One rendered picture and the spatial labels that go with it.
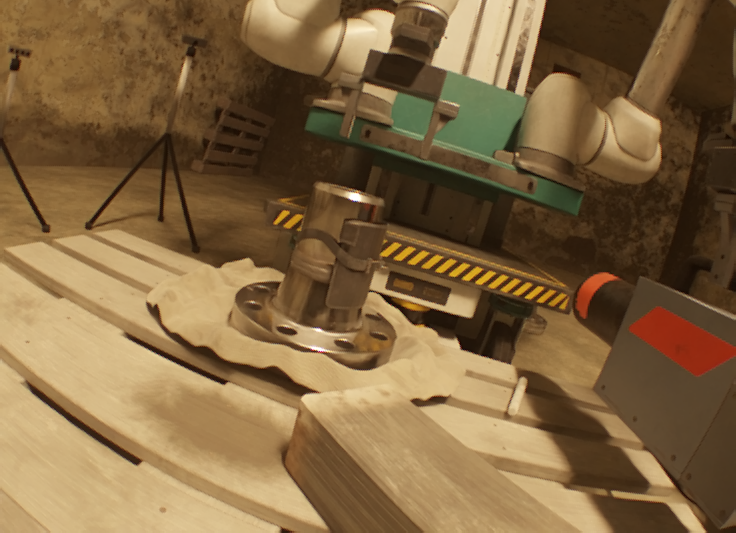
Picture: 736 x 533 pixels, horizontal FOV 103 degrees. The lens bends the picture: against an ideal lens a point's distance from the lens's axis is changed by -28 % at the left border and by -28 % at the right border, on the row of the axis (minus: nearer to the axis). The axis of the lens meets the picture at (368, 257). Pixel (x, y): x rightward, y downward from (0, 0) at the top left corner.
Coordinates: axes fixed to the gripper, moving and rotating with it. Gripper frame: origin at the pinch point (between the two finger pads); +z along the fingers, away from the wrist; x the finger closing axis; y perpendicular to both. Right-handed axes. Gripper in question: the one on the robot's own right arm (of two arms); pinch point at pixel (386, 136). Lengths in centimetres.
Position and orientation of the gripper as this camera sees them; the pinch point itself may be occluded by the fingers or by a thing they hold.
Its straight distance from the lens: 68.0
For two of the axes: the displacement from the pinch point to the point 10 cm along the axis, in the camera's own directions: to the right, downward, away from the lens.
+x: -9.6, -2.8, 0.0
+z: -2.8, 9.4, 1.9
